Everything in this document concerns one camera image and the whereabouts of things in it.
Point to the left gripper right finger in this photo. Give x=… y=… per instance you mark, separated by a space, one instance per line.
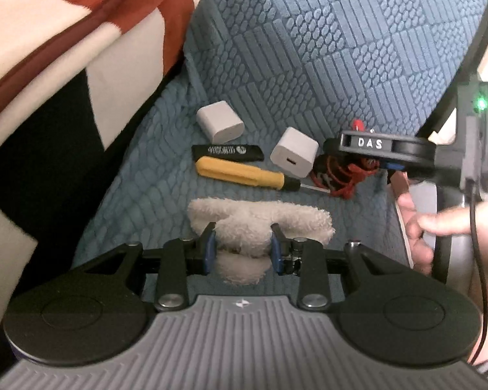
x=305 y=259

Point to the black metal frame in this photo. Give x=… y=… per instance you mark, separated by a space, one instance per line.
x=469 y=65

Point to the blue textured sofa cushion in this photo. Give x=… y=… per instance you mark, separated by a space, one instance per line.
x=312 y=65

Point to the white charger cube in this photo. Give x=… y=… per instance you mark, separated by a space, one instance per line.
x=295 y=153

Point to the yellow handled screwdriver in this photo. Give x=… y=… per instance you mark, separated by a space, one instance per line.
x=250 y=175

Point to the white fluffy cloth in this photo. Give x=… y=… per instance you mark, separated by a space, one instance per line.
x=243 y=232

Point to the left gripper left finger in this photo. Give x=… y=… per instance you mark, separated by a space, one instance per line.
x=179 y=259

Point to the red white black blanket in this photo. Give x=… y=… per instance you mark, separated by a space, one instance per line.
x=76 y=78

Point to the red black figurine toy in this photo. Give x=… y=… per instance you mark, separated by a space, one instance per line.
x=340 y=173

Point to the white charger block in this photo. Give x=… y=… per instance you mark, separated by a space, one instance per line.
x=220 y=123

